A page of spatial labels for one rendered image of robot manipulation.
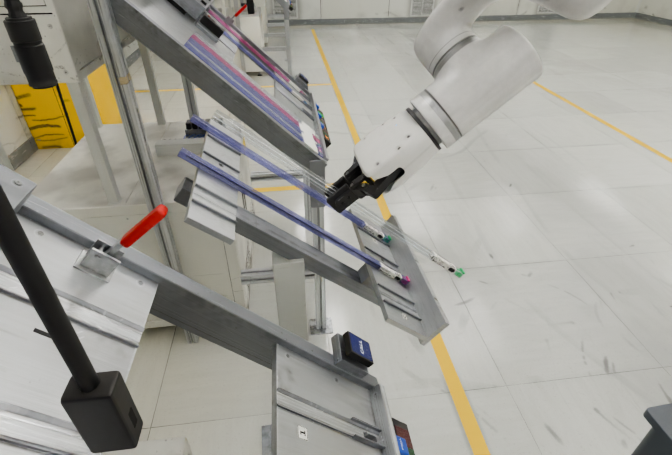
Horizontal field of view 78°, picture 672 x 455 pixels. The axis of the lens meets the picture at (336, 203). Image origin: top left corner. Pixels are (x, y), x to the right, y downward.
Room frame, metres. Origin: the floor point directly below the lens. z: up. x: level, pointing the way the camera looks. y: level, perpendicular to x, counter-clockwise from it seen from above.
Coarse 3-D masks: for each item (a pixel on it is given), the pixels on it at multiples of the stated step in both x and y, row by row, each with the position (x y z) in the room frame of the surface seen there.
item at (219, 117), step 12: (216, 120) 0.50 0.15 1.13; (228, 120) 0.50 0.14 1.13; (240, 132) 0.50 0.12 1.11; (252, 132) 0.52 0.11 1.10; (252, 144) 0.50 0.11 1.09; (264, 144) 0.51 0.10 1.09; (276, 156) 0.51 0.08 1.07; (288, 156) 0.52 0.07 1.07; (288, 168) 0.51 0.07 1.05; (300, 168) 0.51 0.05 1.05; (312, 180) 0.51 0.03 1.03; (324, 180) 0.53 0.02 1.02; (360, 204) 0.54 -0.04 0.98; (372, 216) 0.53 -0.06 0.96; (384, 228) 0.53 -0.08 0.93; (396, 228) 0.54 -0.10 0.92; (408, 240) 0.54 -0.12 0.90; (420, 252) 0.54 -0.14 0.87; (432, 252) 0.55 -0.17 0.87
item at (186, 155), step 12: (180, 156) 0.56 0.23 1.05; (192, 156) 0.57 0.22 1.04; (204, 168) 0.57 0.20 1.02; (216, 168) 0.58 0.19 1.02; (228, 180) 0.57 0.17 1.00; (252, 192) 0.58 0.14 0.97; (264, 204) 0.58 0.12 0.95; (276, 204) 0.59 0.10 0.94; (288, 216) 0.59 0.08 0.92; (300, 216) 0.60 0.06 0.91; (312, 228) 0.59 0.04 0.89; (336, 240) 0.60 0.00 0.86; (348, 252) 0.60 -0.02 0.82; (360, 252) 0.61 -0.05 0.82; (372, 264) 0.61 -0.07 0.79
